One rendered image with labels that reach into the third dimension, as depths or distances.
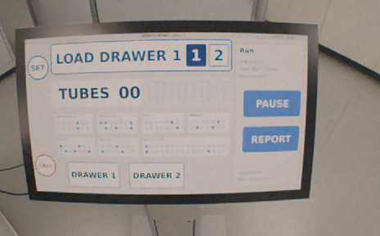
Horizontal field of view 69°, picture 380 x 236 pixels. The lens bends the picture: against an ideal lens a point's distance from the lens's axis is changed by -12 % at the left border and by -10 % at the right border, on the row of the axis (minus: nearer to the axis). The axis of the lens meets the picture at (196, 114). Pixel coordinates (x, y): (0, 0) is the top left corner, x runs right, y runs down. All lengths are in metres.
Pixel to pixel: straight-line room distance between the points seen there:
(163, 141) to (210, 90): 0.11
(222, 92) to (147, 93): 0.12
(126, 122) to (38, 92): 0.16
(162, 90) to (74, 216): 1.26
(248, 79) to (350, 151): 1.57
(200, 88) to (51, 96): 0.25
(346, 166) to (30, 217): 1.79
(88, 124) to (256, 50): 0.30
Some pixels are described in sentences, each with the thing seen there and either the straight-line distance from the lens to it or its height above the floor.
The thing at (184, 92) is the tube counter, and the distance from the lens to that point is 0.50.
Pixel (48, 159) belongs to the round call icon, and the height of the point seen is 1.02.
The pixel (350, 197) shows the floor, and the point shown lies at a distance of 1.85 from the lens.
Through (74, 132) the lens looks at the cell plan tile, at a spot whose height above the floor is 1.06.
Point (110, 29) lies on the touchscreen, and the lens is 0.51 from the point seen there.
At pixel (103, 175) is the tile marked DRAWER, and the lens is 0.55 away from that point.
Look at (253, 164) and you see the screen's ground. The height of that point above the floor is 1.02.
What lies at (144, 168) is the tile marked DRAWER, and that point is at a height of 1.01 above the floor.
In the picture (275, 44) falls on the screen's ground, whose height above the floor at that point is 1.17.
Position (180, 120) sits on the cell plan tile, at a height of 1.08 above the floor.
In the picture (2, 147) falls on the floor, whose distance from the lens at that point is 2.12.
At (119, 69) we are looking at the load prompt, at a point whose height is 1.14.
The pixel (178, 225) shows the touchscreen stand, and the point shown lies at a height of 0.57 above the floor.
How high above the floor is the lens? 1.46
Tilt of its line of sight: 49 degrees down
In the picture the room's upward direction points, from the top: 2 degrees clockwise
